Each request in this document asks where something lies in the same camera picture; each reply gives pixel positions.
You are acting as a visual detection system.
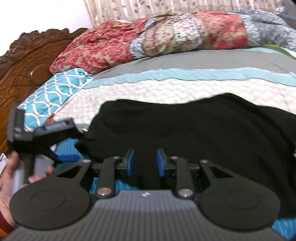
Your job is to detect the black pants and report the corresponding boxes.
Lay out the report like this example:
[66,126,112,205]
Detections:
[76,93,295,218]

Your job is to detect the leaf print curtain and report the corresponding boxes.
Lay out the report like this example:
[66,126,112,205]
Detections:
[84,0,281,27]

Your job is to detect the person's left hand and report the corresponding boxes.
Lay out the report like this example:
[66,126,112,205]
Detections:
[0,151,55,230]

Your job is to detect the chevron patterned bedsheet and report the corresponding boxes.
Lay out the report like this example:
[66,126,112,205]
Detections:
[55,48,295,240]

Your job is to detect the teal lattice pillow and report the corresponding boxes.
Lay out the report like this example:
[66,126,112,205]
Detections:
[18,68,93,131]

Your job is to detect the carved wooden headboard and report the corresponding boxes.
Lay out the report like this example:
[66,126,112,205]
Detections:
[1,28,86,153]

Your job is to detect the red floral quilt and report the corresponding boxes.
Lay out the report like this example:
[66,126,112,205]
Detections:
[49,10,295,74]

